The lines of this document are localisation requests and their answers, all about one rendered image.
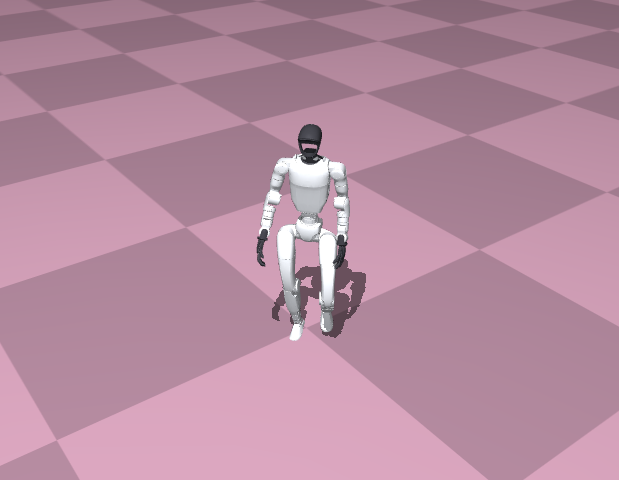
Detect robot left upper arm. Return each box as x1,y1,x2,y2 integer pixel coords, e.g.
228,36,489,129
328,161,349,210

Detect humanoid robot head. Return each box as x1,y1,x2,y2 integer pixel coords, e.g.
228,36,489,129
298,124,323,165

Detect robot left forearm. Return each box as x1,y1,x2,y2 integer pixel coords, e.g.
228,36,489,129
336,198,350,242

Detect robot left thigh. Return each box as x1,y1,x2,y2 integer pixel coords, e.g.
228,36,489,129
319,228,337,307

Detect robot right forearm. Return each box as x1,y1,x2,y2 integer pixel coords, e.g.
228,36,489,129
259,192,276,237

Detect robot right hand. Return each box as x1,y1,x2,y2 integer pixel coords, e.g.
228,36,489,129
257,229,268,267

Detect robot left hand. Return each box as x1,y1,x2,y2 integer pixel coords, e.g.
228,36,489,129
333,235,347,269

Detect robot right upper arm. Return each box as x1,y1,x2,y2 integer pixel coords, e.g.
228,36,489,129
268,158,292,205

